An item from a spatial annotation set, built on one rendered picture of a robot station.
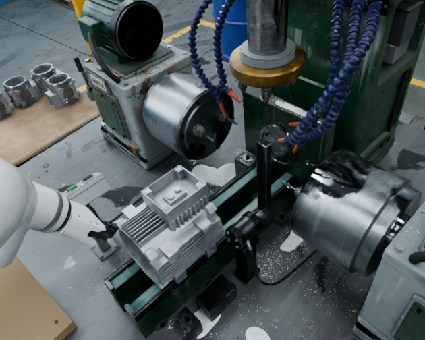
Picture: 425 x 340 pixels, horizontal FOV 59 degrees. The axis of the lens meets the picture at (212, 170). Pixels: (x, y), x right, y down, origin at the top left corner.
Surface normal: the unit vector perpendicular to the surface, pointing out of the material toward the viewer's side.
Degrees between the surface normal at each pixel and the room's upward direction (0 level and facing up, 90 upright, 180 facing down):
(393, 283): 90
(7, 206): 88
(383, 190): 6
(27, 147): 0
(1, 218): 89
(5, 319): 44
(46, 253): 0
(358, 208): 36
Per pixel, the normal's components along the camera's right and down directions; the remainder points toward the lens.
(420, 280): -0.72, 0.54
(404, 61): -0.07, -0.69
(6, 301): 0.45, -0.22
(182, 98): -0.39, -0.43
